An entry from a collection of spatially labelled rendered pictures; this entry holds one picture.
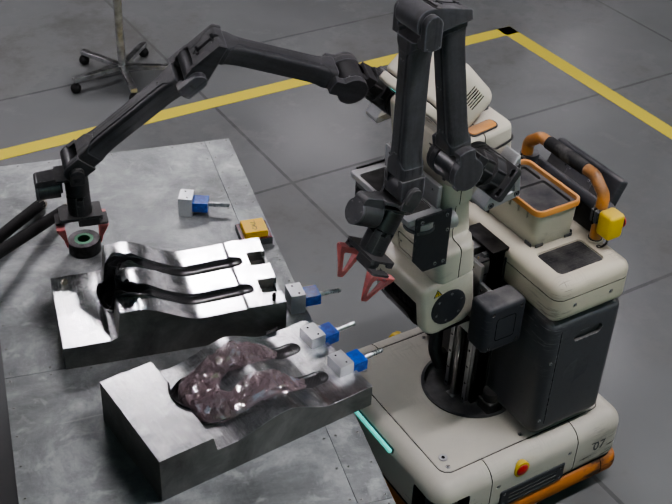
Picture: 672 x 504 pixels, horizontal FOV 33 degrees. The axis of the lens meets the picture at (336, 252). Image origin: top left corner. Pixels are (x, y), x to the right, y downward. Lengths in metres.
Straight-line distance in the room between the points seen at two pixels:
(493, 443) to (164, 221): 1.07
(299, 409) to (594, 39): 4.05
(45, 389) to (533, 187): 1.34
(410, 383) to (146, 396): 1.15
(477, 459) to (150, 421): 1.12
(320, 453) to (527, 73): 3.55
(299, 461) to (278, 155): 2.62
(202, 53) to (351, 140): 2.44
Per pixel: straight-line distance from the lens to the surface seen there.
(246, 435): 2.25
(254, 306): 2.53
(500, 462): 3.09
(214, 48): 2.50
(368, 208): 2.30
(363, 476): 2.29
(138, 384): 2.32
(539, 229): 2.90
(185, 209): 2.97
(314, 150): 4.82
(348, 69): 2.68
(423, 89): 2.22
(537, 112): 5.26
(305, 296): 2.63
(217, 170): 3.17
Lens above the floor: 2.48
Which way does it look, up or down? 36 degrees down
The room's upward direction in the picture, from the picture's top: 3 degrees clockwise
